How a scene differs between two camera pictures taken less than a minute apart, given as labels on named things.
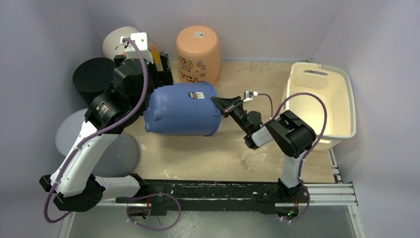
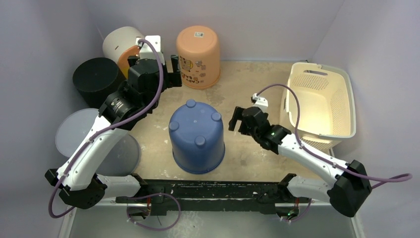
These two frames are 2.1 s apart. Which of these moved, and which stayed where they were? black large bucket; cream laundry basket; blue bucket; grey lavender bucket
Moved: blue bucket
Stayed: grey lavender bucket; cream laundry basket; black large bucket
